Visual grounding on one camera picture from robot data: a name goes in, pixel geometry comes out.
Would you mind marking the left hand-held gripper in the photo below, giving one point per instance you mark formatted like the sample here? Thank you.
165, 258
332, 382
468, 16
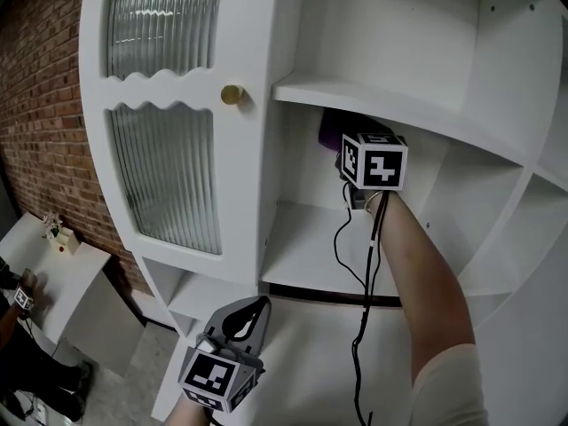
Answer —
208, 375

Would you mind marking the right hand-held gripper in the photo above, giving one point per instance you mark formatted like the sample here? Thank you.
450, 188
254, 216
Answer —
381, 167

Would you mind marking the purple grey cleaning cloth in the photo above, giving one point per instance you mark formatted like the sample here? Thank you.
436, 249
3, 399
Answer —
330, 131

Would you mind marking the white desk with hutch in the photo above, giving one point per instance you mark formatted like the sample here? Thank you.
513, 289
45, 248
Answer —
399, 60

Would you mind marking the person's left forearm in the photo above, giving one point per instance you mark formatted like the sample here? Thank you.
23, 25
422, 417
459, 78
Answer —
188, 413

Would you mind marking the person's right forearm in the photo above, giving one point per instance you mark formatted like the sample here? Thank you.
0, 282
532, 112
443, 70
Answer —
421, 282

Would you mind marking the white table top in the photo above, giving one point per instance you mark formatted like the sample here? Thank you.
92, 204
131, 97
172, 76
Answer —
310, 371

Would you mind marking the gold round door knob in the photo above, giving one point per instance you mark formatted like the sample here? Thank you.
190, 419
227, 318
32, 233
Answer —
231, 94

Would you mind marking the small white side table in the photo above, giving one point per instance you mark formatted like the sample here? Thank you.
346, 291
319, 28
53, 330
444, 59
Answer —
75, 291

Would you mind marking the white ribbed glass cabinet door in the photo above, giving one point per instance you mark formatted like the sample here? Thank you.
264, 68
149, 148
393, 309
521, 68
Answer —
168, 149

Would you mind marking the white box with flowers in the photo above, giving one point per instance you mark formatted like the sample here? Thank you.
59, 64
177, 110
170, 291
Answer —
62, 240

